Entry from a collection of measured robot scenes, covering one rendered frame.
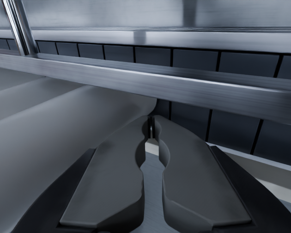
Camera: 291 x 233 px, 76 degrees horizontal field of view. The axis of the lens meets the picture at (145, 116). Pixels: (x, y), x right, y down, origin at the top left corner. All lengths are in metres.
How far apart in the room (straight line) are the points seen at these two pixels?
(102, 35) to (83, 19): 0.09
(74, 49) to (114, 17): 0.06
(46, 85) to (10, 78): 0.10
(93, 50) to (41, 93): 0.07
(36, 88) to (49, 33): 0.11
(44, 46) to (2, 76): 0.06
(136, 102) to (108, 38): 0.08
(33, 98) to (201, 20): 0.17
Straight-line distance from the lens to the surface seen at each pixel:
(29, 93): 0.18
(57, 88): 0.19
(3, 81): 0.28
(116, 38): 0.20
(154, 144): 0.17
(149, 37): 0.18
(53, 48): 0.27
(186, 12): 0.21
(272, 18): 0.20
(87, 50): 0.23
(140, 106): 0.16
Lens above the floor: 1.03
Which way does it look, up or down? 48 degrees down
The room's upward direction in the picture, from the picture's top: 130 degrees counter-clockwise
